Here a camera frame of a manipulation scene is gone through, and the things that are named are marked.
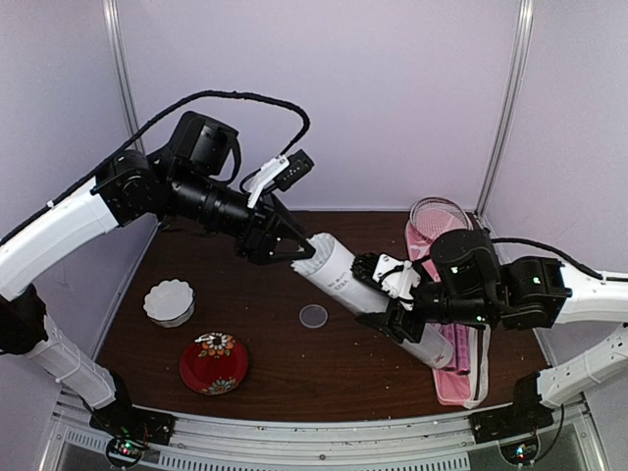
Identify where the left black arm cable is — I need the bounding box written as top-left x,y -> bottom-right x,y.
0,89 -> 312,246

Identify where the clear plastic tube lid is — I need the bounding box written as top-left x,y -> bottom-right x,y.
298,304 -> 329,329

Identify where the left aluminium frame post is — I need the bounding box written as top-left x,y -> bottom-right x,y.
102,0 -> 139,135

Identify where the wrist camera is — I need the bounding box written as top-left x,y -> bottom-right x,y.
240,150 -> 314,209
350,253 -> 421,311

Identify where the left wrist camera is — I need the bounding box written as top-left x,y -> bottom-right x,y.
240,150 -> 314,209

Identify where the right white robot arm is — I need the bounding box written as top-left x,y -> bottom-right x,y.
351,229 -> 627,434

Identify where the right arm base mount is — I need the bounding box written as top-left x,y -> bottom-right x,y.
468,372 -> 553,468

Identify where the pink badminton racket left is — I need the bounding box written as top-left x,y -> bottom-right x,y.
405,197 -> 472,373

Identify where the pink badminton racket right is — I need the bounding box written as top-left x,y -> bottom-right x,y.
454,324 -> 471,376

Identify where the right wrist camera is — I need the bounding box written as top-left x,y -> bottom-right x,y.
350,253 -> 421,311

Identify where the pink badminton racket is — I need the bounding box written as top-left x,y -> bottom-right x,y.
454,324 -> 471,376
405,197 -> 472,373

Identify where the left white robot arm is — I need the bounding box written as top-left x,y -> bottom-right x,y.
1,111 -> 314,436

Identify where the front aluminium rail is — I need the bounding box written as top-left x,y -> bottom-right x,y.
34,390 -> 610,470

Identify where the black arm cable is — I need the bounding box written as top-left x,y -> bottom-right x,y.
490,236 -> 628,286
0,89 -> 312,246

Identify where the pink racket bag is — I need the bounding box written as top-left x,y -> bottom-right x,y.
405,209 -> 491,409

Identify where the white scalloped bowl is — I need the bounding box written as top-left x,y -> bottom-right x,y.
142,279 -> 195,329

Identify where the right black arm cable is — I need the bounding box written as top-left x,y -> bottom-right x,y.
490,236 -> 628,286

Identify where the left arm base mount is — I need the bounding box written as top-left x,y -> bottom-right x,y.
83,372 -> 176,470

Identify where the white shuttlecock tube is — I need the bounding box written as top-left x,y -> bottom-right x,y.
290,233 -> 454,369

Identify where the aluminium frame post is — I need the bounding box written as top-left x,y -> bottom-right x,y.
474,0 -> 535,220
102,0 -> 139,135

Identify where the right aluminium frame post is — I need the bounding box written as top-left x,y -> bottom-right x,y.
474,0 -> 535,220

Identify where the red floral plate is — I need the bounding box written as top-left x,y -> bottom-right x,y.
179,332 -> 249,396

